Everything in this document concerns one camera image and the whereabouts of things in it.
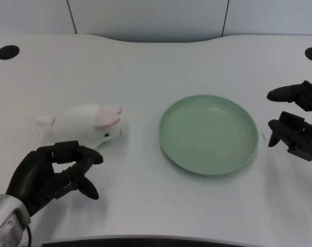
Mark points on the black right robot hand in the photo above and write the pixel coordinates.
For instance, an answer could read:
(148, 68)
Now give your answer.
(304, 128)

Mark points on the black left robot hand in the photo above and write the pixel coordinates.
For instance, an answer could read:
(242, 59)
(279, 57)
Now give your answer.
(32, 169)

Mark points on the white plush rabbit doll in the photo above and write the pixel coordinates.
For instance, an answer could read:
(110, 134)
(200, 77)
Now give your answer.
(94, 121)

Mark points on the green round plate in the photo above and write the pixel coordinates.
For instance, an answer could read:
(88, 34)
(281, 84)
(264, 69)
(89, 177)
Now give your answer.
(208, 135)

